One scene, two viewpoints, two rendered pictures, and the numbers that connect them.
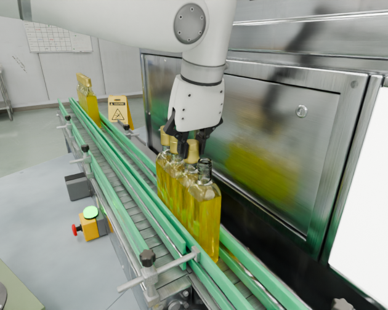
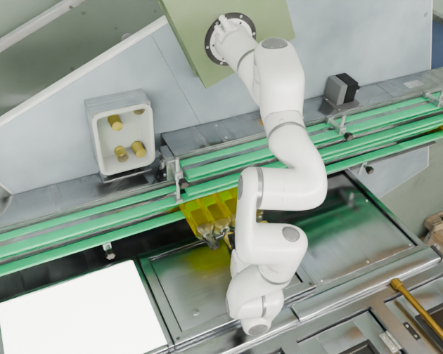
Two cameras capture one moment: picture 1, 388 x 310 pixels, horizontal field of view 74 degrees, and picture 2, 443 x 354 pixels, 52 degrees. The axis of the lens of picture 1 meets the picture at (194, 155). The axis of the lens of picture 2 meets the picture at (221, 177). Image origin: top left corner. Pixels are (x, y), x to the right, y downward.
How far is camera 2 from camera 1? 0.97 m
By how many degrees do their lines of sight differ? 30
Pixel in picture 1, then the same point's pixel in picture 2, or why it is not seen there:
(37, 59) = not seen: outside the picture
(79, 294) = (213, 89)
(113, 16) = (234, 284)
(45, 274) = not seen: hidden behind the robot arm
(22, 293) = (225, 74)
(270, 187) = (185, 263)
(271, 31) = (244, 337)
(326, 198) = (154, 286)
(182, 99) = (238, 268)
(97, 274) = (224, 101)
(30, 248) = not seen: hidden behind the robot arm
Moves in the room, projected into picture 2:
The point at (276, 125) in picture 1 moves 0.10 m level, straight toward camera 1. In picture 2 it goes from (205, 296) to (185, 288)
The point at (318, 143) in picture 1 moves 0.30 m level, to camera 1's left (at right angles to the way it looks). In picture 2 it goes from (176, 305) to (229, 231)
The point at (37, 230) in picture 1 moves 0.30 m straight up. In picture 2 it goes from (305, 49) to (361, 93)
